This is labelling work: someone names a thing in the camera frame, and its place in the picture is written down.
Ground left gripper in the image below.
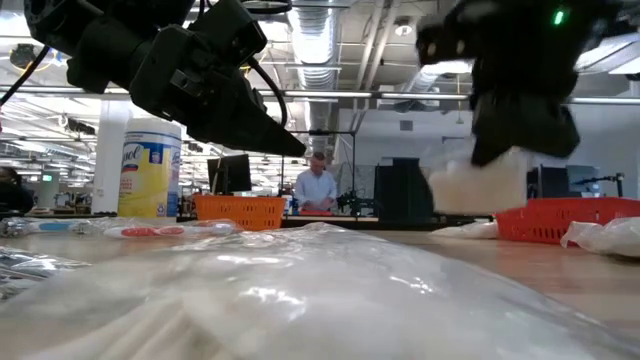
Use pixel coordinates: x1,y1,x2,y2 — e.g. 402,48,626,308
129,0,307,158

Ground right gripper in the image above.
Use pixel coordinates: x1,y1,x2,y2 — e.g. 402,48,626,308
417,0,621,167

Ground bagged white cotton balls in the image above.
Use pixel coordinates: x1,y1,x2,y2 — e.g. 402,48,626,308
427,147,532,217
429,221,500,240
0,222,640,360
559,216,640,260

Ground orange plastic basket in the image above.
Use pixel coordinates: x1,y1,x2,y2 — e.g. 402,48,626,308
193,194,287,232

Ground bagged red toothbrush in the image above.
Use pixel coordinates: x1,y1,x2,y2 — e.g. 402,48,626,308
102,218,245,240

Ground bagged blue toothbrush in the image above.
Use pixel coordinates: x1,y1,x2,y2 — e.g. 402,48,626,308
19,217,124,236

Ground black desktop monitor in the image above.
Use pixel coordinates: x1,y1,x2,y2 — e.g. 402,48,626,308
207,153,253,196

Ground dark desktop monitor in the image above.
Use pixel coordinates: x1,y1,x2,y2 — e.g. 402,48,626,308
527,164,601,200

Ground overhead beam with lights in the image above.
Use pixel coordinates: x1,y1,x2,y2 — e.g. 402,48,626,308
0,85,640,105

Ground red plastic basket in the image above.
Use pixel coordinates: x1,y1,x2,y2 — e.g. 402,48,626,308
494,197,640,246

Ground person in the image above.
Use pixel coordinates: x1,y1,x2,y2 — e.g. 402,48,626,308
293,151,339,212
0,166,35,216

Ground yellow disinfecting wipes canister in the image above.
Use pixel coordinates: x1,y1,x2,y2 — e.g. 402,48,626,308
118,118,183,225

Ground black partition panel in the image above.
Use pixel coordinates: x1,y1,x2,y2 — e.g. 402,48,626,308
373,157,435,221

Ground white column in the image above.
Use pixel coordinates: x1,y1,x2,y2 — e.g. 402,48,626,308
91,99,132,216

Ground black ceiling device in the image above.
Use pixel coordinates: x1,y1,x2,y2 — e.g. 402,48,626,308
8,42,40,71

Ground bagged metal nail clipper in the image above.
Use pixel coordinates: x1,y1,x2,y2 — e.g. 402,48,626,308
0,218,26,238

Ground bagged dark metal tool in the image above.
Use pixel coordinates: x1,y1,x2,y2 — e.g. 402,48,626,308
0,245,94,304

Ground black frame stand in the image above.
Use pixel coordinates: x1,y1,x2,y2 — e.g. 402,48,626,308
280,129,357,216

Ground silver ceiling duct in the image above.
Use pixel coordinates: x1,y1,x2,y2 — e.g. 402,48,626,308
287,0,346,151

